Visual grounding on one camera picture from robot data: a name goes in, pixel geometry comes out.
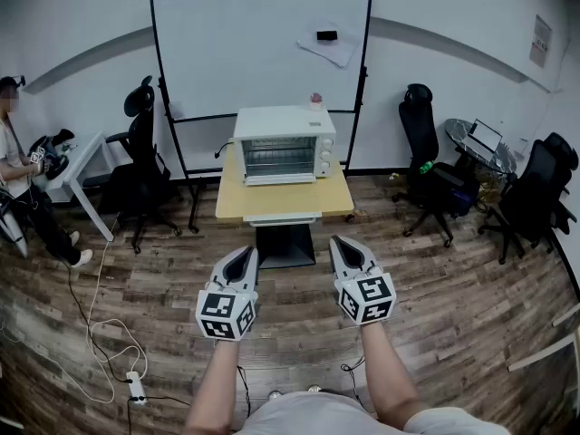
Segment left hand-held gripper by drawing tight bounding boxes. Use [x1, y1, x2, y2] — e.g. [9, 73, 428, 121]
[195, 245, 260, 343]

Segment person's left forearm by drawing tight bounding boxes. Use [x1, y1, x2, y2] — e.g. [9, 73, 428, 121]
[182, 338, 242, 435]

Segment wooden desk with white legs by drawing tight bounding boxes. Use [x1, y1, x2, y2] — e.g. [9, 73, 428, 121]
[506, 304, 580, 373]

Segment open silver laptop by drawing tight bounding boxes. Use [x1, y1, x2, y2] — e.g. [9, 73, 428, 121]
[465, 119, 505, 154]

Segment thin black cable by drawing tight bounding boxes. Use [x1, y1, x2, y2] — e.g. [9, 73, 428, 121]
[340, 354, 369, 411]
[236, 363, 253, 420]

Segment white power strip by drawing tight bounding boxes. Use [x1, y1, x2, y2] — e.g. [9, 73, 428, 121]
[126, 371, 149, 407]

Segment black office chair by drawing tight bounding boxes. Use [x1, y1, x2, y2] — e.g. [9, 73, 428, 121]
[391, 82, 478, 249]
[82, 75, 183, 256]
[477, 131, 580, 266]

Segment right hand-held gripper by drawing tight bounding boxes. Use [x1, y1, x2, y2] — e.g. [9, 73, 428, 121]
[328, 235, 398, 328]

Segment white oven door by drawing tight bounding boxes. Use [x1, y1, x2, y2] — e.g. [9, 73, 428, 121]
[243, 173, 317, 187]

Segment white countertop oven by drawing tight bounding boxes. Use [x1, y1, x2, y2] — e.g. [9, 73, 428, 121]
[232, 105, 337, 182]

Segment light wooden table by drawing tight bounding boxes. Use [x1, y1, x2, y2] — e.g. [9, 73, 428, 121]
[214, 141, 356, 271]

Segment metal oven rack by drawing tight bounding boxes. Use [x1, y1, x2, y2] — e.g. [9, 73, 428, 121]
[246, 145, 317, 175]

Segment whiteboard on black stand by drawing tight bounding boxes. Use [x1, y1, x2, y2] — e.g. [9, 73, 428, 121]
[149, 0, 375, 236]

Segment dark bag with purple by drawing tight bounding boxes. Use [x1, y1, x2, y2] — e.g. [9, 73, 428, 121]
[447, 182, 480, 218]

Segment white floor cable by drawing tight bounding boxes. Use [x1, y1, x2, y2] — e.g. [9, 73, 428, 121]
[84, 236, 144, 403]

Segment person's white shirt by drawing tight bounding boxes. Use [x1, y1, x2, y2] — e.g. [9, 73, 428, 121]
[229, 389, 514, 435]

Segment white paper sheets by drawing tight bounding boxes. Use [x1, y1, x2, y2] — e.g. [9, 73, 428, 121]
[296, 24, 362, 69]

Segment black device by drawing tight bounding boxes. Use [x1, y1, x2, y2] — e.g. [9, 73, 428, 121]
[43, 153, 71, 181]

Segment person's right forearm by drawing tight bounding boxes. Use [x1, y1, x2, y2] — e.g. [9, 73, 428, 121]
[359, 320, 430, 421]

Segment long black floor cable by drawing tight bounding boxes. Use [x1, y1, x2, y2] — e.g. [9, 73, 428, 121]
[57, 255, 192, 428]

